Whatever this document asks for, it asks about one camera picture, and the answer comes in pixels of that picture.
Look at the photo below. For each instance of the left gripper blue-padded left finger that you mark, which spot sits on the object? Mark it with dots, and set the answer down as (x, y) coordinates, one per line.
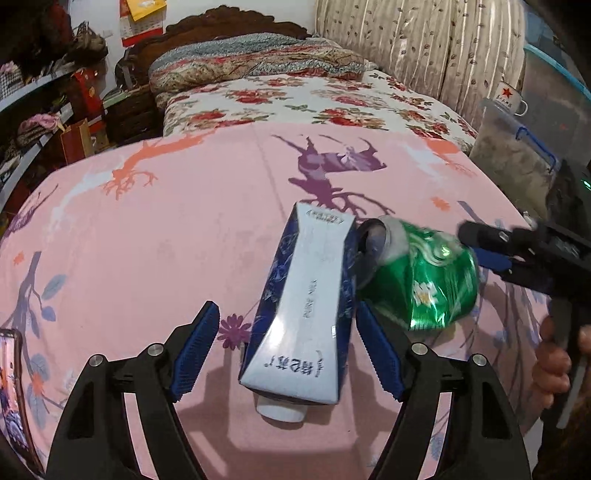
(92, 440)

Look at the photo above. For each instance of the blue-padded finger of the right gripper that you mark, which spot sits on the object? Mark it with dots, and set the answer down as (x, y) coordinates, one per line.
(492, 239)
(492, 261)

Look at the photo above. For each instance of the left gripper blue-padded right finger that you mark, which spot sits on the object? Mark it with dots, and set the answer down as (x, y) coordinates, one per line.
(483, 439)

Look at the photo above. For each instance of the crushed green soda can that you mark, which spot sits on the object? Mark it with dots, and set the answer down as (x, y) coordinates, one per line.
(419, 278)

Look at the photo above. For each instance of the blue white milk carton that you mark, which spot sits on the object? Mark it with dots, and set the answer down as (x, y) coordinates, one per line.
(299, 343)

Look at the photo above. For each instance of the person's right hand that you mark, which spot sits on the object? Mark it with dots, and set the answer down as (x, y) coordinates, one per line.
(550, 372)

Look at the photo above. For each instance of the lower clear storage bin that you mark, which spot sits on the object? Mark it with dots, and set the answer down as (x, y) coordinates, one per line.
(517, 162)

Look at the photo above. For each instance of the clear storage bin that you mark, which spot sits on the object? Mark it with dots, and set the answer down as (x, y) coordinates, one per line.
(558, 107)
(517, 162)

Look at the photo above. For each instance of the upper clear storage bin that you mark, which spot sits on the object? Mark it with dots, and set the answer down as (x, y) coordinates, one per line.
(558, 107)

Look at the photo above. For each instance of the white enamel star mug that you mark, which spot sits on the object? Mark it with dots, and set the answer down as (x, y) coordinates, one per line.
(510, 99)

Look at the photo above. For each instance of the pink floral bed sheet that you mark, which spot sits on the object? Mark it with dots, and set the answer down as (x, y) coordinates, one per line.
(110, 254)

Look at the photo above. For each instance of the red floral white bed sheet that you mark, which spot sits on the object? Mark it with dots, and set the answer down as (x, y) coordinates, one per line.
(378, 101)

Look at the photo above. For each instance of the beige leaf pattern curtain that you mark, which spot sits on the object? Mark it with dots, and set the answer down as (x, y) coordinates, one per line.
(456, 51)

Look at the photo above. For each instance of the brown paper gift bag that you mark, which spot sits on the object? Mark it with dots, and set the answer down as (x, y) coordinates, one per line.
(76, 142)

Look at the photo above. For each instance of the grey metal shelving unit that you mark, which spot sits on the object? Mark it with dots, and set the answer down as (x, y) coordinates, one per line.
(32, 121)

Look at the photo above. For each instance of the folded floral quilt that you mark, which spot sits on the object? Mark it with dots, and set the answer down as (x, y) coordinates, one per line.
(251, 55)

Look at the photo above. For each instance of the red gift bag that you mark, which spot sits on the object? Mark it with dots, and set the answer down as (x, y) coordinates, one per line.
(85, 98)

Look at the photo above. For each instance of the red yellow wall calendar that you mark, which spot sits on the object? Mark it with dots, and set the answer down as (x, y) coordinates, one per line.
(139, 20)

